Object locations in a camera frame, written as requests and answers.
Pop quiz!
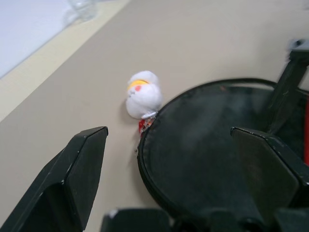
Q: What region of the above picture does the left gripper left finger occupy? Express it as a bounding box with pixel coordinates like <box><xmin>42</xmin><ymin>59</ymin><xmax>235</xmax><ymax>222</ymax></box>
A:
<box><xmin>0</xmin><ymin>125</ymin><xmax>109</xmax><ymax>232</ymax></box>

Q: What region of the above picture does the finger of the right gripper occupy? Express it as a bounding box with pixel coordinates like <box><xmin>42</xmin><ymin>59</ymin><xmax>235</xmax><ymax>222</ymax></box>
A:
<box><xmin>265</xmin><ymin>47</ymin><xmax>309</xmax><ymax>135</ymax></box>

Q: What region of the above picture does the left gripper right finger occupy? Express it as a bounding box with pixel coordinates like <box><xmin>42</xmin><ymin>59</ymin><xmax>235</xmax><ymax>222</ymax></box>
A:
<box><xmin>230</xmin><ymin>126</ymin><xmax>309</xmax><ymax>232</ymax></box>

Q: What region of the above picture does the black red table tennis paddle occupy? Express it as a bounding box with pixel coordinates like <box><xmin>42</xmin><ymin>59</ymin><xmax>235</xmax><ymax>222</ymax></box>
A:
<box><xmin>144</xmin><ymin>83</ymin><xmax>309</xmax><ymax>218</ymax></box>

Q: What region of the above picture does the white plush chick charm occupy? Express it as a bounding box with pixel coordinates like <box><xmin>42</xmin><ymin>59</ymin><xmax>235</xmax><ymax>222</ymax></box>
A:
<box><xmin>125</xmin><ymin>69</ymin><xmax>162</xmax><ymax>134</ymax></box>

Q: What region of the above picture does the clear glass cup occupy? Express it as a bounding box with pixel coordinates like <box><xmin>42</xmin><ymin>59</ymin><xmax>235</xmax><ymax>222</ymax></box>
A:
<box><xmin>63</xmin><ymin>0</ymin><xmax>98</xmax><ymax>23</ymax></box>

